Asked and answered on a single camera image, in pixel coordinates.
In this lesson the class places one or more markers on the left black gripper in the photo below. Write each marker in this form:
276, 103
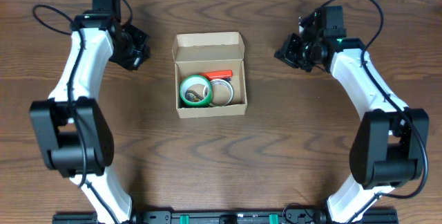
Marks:
137, 48

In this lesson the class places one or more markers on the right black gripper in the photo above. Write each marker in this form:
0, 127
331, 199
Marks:
290, 48

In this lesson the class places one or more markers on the cardboard box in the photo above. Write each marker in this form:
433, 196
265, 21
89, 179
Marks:
209, 52

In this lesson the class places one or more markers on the green tape roll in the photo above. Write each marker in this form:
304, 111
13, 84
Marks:
188, 83

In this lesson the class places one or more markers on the correction tape dispenser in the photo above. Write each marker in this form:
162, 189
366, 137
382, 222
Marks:
192, 96

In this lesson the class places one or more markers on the white tape roll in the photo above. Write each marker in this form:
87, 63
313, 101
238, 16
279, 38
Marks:
222, 92

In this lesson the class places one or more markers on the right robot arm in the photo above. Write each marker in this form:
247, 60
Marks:
389, 149

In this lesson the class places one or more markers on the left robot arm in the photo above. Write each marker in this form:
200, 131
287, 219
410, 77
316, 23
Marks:
72, 133

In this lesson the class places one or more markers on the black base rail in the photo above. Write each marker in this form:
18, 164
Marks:
294, 215

